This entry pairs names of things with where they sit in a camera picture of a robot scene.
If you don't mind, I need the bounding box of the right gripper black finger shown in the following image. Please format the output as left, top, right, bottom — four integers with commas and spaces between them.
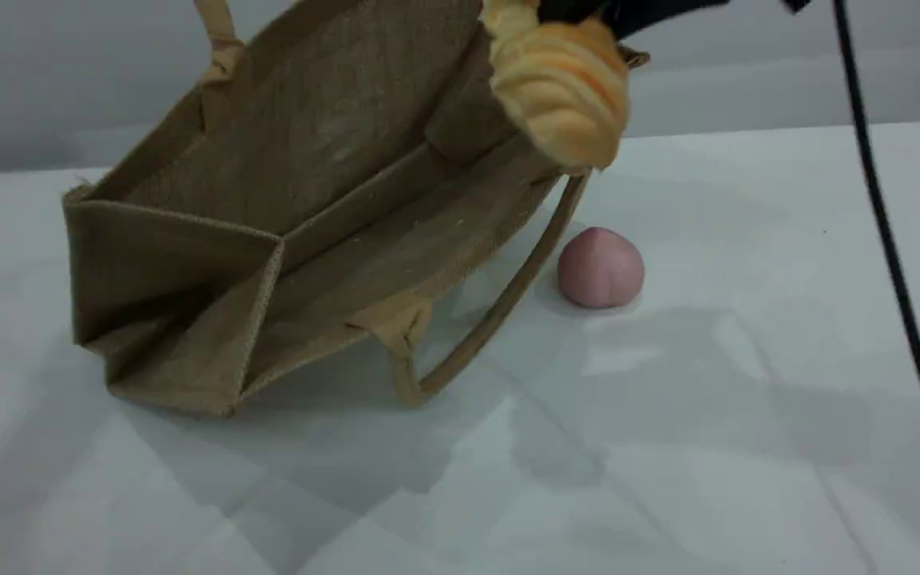
538, 0, 614, 25
605, 0, 732, 42

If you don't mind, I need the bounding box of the brown jute tote bag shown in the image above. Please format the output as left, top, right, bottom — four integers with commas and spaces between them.
62, 0, 651, 418

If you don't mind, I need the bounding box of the black cable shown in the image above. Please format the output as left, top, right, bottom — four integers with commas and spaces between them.
831, 0, 920, 553

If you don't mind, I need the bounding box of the pink peach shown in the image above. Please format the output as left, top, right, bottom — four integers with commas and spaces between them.
557, 228, 645, 310

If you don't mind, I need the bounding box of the long striped bread roll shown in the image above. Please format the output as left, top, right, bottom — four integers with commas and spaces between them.
480, 0, 630, 173

